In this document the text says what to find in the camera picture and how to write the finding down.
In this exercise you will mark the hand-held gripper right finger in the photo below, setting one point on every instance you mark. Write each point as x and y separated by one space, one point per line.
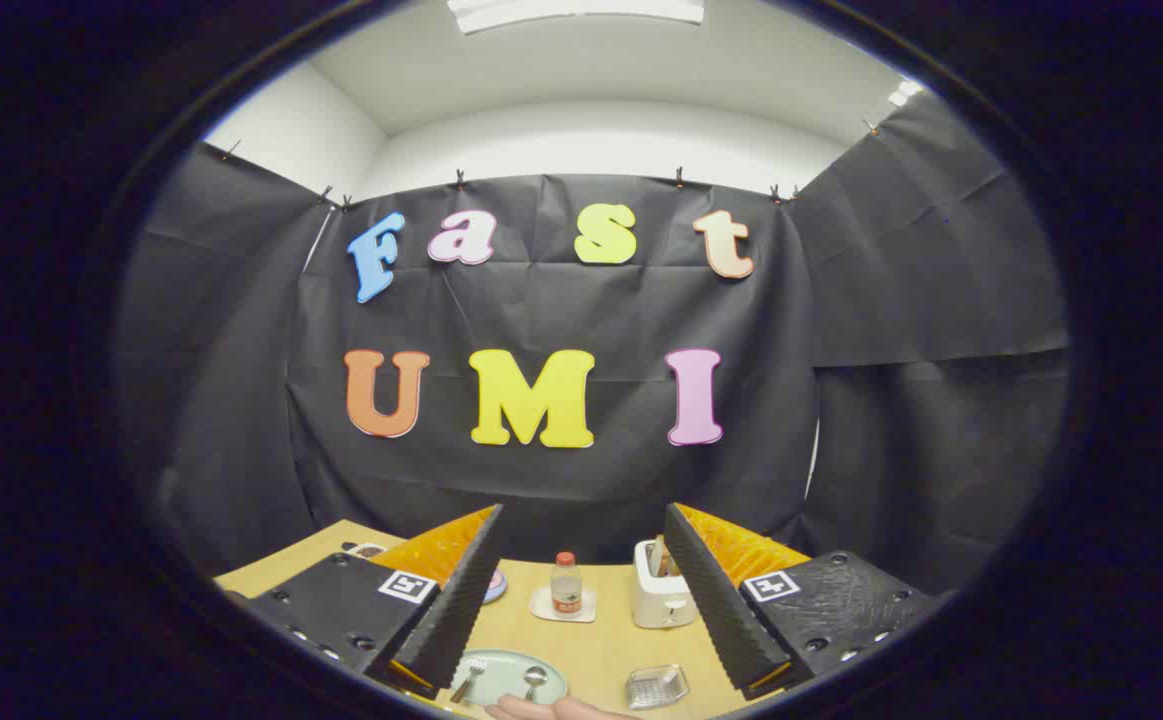
711 600

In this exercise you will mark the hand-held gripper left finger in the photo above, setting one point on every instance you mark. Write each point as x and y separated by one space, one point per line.
461 600

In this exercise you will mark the blue oval plate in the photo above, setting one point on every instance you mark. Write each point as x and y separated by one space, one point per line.
496 587

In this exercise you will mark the white toaster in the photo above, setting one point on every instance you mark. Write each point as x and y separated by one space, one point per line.
653 603

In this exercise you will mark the toasted bread slice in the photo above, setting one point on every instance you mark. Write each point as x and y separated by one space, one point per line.
660 555

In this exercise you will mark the white square coaster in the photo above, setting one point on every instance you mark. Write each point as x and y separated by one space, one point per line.
541 606

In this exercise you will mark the light green round plate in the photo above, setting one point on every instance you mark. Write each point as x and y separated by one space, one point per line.
503 670

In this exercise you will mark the clear water bottle red cap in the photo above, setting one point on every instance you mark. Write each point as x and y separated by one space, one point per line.
566 585

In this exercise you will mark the white divided sauce dish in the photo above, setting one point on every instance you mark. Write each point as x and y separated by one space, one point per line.
366 550

